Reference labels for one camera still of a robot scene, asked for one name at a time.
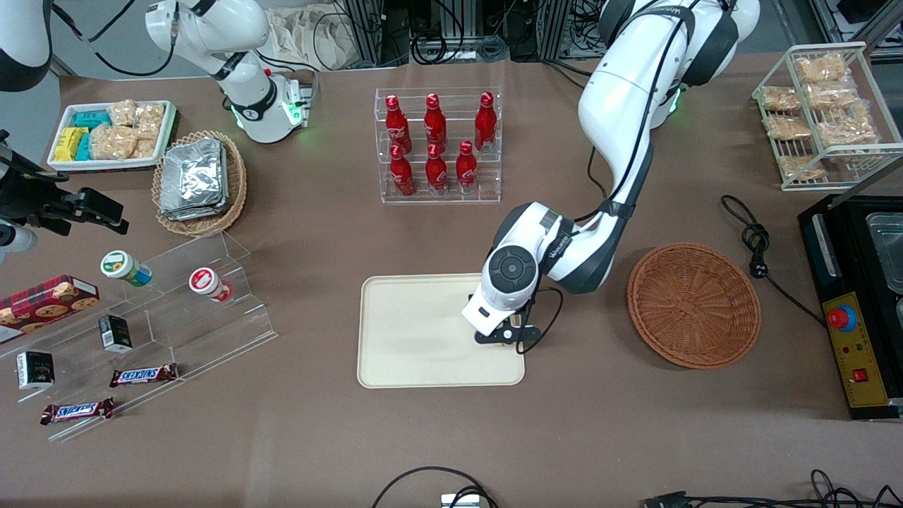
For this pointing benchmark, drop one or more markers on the clear rice cracker bag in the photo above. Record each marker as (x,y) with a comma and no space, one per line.
(144,148)
(113,142)
(122,113)
(149,120)

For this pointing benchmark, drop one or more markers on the silver foil pack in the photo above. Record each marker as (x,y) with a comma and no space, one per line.
(194,169)
(190,213)

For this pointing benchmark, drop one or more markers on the black machine yellow panel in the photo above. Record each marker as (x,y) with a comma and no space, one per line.
(857,374)

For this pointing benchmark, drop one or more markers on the clear acrylic bottle rack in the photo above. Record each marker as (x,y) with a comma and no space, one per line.
(451,197)

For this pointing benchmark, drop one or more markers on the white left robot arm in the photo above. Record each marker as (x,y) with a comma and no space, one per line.
(621,92)

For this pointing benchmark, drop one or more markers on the yellow snack pack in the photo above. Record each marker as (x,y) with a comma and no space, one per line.
(69,143)

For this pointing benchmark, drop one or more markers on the beige cloth bag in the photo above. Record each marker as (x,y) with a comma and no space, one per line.
(303,35)

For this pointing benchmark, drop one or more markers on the teal snack pack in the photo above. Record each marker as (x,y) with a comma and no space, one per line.
(84,148)
(92,119)

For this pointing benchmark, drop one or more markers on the small black box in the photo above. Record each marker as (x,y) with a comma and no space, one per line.
(35,370)
(115,334)

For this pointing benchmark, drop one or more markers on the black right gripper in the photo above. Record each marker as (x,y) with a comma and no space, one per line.
(27,199)

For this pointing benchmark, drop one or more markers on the red cola bottle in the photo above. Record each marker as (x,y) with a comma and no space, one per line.
(402,175)
(436,173)
(396,127)
(435,123)
(485,121)
(465,169)

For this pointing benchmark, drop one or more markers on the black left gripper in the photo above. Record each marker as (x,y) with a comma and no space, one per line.
(470,297)

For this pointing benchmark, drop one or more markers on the cream plastic tray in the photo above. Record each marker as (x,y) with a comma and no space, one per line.
(416,331)

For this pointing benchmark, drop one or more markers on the oval light wicker basket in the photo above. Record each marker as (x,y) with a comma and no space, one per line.
(236,183)

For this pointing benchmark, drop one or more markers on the green lid cup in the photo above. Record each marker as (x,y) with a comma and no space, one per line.
(123,267)

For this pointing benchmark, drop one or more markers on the round brown wicker basket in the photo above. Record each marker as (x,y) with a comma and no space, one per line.
(695,307)

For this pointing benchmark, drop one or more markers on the aluminium frame rack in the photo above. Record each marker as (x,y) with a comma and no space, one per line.
(564,28)
(367,28)

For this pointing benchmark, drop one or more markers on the small grey device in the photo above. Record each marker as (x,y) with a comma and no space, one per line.
(460,502)

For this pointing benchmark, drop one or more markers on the clear acrylic stepped display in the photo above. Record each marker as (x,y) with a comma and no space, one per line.
(183,339)

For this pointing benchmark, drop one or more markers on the red cookie box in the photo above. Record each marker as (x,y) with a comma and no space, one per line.
(42,303)

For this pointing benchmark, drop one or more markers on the white rectangular snack tray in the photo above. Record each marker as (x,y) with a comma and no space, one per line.
(106,165)

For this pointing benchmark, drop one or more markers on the red lid cup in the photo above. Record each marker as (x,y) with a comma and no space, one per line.
(208,283)

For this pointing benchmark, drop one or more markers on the snickers chocolate bar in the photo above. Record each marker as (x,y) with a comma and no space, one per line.
(77,410)
(143,375)

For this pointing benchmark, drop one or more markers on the clear cracker snack bag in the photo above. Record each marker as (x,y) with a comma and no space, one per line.
(786,127)
(779,99)
(832,95)
(818,66)
(846,130)
(801,168)

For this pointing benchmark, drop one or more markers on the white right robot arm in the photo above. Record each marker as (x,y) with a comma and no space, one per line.
(240,35)

